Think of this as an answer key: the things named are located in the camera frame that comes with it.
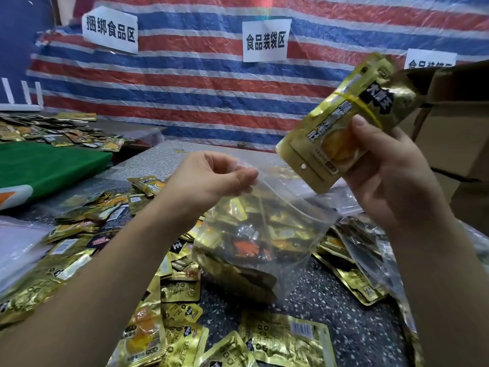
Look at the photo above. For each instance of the open brown cardboard box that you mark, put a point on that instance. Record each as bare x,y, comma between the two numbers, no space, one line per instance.
458,129

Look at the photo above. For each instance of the cluster of bagged gold packets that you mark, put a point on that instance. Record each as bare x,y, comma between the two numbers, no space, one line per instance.
252,240

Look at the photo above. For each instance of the distant spread of gold packets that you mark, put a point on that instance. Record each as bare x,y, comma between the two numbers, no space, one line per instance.
57,131

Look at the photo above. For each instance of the green mat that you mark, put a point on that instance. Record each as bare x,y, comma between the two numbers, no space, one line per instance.
46,168

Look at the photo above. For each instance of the yellow rubber band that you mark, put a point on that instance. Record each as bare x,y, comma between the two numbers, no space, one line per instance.
363,105

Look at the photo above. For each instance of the clear plastic zip bag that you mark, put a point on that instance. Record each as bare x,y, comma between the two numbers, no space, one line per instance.
298,210

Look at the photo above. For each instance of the person's right thumb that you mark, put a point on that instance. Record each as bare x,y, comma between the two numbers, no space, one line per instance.
368,131

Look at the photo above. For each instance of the banded gold snack packet bundle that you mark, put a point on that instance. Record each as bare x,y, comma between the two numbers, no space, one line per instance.
328,149

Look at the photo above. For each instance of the person's right forearm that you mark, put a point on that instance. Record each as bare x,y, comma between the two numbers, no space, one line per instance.
443,286

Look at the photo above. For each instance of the white plastic sheet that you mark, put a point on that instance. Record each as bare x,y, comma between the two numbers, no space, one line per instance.
19,248

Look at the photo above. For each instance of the red blue striped tarp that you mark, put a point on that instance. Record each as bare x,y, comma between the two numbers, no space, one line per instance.
198,91

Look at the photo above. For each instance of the dark blue cloth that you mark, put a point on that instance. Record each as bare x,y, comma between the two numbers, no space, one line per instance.
21,41

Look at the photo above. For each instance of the small heap of gold packets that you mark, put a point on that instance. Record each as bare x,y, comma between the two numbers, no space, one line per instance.
355,282

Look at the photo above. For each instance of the white paper sign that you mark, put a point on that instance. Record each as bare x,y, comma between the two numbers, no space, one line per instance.
266,41
429,59
110,30

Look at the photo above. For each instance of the person's left hand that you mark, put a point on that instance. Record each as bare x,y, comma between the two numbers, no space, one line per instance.
198,183

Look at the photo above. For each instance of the person's right hand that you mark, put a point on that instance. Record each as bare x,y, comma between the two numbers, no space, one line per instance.
397,187

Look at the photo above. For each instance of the person's left forearm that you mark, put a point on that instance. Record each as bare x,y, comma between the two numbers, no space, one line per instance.
88,294

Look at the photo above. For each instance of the person's left thumb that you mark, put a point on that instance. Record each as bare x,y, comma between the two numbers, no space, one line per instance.
238,180

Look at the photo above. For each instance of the large pile of gold packets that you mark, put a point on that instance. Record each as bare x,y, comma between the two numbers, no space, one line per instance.
179,324

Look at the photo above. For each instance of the white rack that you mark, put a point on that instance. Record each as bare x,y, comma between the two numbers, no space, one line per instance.
19,105

